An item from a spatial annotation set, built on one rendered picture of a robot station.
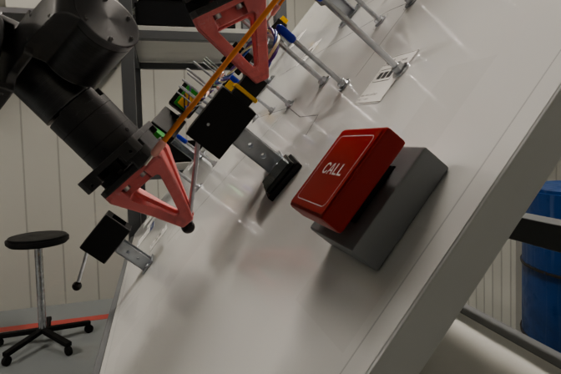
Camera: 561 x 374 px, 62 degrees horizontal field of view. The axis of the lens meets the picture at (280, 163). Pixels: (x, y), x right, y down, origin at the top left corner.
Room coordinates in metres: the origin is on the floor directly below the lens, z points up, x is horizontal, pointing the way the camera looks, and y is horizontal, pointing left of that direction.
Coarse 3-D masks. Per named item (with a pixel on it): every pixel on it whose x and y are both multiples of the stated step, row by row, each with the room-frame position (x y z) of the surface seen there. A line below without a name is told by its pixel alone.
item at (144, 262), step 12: (108, 216) 0.68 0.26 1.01; (96, 228) 0.67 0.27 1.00; (108, 228) 0.68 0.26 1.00; (120, 228) 0.68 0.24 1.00; (84, 240) 0.67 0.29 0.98; (96, 240) 0.67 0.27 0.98; (108, 240) 0.68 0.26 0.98; (120, 240) 0.68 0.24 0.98; (96, 252) 0.67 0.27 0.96; (108, 252) 0.68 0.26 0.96; (120, 252) 0.69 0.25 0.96; (132, 252) 0.70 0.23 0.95; (144, 252) 0.72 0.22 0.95; (84, 264) 0.69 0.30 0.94; (144, 264) 0.70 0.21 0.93
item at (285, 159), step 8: (280, 160) 0.42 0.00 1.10; (288, 160) 0.40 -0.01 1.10; (296, 160) 0.39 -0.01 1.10; (280, 168) 0.40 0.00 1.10; (288, 168) 0.39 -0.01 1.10; (296, 168) 0.39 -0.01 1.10; (272, 176) 0.40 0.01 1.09; (280, 176) 0.39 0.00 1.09; (288, 176) 0.39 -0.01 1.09; (264, 184) 0.41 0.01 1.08; (272, 184) 0.39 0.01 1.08; (280, 184) 0.39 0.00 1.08; (272, 192) 0.39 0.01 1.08; (272, 200) 0.39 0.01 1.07
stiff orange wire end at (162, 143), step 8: (272, 0) 0.32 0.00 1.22; (272, 8) 0.32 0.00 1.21; (264, 16) 0.32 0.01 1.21; (256, 24) 0.32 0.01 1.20; (248, 32) 0.32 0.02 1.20; (240, 40) 0.32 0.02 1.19; (240, 48) 0.32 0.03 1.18; (232, 56) 0.32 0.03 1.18; (224, 64) 0.32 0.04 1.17; (216, 72) 0.32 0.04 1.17; (208, 88) 0.32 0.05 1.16; (200, 96) 0.32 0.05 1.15; (192, 104) 0.32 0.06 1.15; (184, 112) 0.32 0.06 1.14; (176, 128) 0.32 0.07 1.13; (168, 136) 0.32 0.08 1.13; (160, 144) 0.32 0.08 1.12; (152, 152) 0.32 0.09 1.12
